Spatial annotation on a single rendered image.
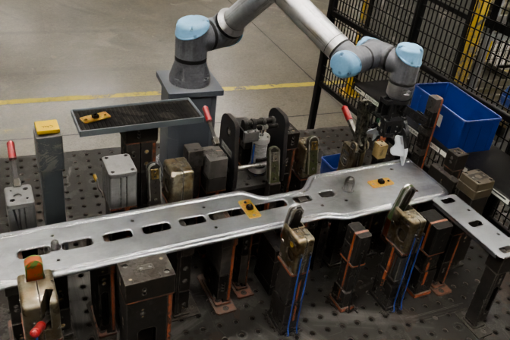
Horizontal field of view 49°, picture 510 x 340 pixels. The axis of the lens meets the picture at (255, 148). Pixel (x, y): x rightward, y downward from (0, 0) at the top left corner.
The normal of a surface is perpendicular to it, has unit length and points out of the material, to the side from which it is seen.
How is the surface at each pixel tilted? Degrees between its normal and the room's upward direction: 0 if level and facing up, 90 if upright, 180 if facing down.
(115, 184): 90
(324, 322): 0
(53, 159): 90
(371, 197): 0
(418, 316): 0
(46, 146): 90
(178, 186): 90
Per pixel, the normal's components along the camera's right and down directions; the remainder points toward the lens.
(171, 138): -0.40, 0.43
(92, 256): 0.11, -0.86
